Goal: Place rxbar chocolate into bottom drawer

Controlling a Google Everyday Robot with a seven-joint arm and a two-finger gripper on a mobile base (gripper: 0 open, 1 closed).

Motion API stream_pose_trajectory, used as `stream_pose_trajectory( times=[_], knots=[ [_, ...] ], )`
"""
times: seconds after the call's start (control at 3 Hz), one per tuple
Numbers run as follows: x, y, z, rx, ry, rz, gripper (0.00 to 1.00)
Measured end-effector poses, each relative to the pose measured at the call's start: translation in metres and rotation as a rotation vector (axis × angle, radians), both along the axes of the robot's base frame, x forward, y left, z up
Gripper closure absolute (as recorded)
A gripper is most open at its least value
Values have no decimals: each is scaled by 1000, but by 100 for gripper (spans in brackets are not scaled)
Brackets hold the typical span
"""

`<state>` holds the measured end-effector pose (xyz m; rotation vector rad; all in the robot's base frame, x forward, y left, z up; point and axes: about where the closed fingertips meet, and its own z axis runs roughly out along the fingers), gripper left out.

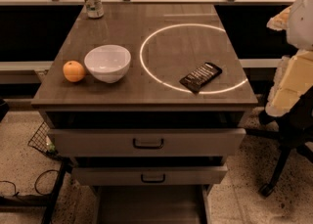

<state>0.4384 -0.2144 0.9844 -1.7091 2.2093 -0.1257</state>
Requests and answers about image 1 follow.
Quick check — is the middle grey drawer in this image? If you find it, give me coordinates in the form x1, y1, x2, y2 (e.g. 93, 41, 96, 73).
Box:
72, 165, 228, 186

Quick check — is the black rxbar chocolate bar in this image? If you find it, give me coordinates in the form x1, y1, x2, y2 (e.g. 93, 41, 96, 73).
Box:
179, 63, 222, 93

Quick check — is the black wire basket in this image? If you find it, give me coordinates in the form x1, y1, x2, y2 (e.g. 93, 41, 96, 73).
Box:
27, 122, 62, 160

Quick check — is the bottom open drawer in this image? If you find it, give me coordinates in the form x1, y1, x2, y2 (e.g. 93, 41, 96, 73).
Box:
92, 185, 211, 224

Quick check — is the grey drawer cabinet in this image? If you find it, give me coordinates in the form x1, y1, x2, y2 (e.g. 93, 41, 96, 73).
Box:
30, 3, 259, 224

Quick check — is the black floor cable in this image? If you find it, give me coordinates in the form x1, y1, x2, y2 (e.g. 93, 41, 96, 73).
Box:
0, 168, 61, 198

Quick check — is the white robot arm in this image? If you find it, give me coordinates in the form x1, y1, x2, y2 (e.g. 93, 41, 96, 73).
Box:
265, 0, 313, 117

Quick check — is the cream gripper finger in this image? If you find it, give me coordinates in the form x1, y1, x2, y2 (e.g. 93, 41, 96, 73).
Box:
266, 6, 291, 31
265, 50, 313, 117

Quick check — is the black office chair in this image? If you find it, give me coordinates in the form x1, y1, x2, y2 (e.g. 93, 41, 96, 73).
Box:
246, 87, 313, 197

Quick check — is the white bowl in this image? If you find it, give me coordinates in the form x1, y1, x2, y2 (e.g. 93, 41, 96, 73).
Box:
84, 45, 131, 83

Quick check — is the grey drawer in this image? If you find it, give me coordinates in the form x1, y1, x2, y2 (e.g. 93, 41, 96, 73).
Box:
72, 165, 228, 186
48, 128, 246, 157

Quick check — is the top grey drawer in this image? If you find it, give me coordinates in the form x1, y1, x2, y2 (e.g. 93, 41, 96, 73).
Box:
48, 128, 246, 157

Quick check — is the black table leg frame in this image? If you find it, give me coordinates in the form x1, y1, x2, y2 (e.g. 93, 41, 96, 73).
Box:
0, 160, 71, 224

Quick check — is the orange fruit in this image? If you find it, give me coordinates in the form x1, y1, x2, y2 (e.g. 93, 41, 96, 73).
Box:
63, 61, 86, 82

